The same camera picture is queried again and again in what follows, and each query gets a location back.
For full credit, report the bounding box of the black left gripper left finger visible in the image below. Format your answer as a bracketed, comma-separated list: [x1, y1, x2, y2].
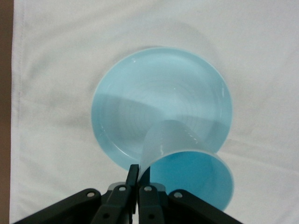
[93, 164, 140, 224]

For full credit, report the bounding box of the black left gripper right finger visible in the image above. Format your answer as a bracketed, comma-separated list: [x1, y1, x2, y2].
[138, 166, 164, 224]

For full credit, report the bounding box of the blue plastic cup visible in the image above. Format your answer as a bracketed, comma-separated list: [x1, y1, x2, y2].
[139, 119, 235, 212]

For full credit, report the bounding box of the blue plate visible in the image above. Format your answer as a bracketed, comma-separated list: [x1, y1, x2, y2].
[90, 46, 233, 173]

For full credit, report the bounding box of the white cloth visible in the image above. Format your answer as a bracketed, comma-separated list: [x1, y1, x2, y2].
[9, 0, 299, 224]

